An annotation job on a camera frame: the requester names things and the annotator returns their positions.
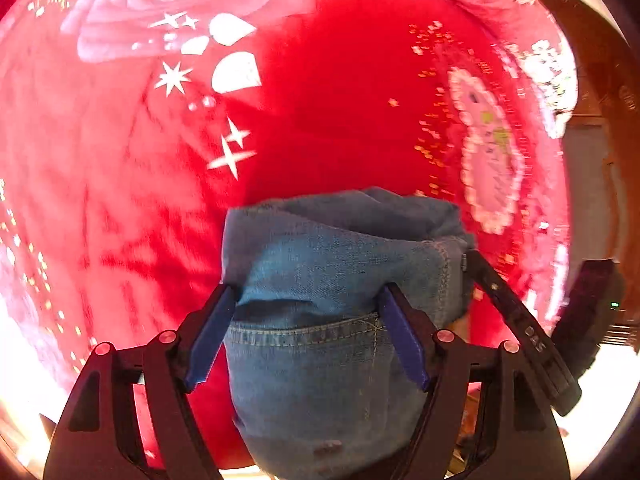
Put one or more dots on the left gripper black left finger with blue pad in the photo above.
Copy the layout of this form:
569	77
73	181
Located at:
98	435

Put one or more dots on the dark wooden furniture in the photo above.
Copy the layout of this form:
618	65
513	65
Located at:
607	64

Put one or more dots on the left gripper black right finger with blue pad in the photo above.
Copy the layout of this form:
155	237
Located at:
485	415

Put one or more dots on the red floral plush blanket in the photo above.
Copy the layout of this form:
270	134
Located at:
130	129

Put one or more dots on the blue denim jeans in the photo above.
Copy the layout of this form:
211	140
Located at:
317	386

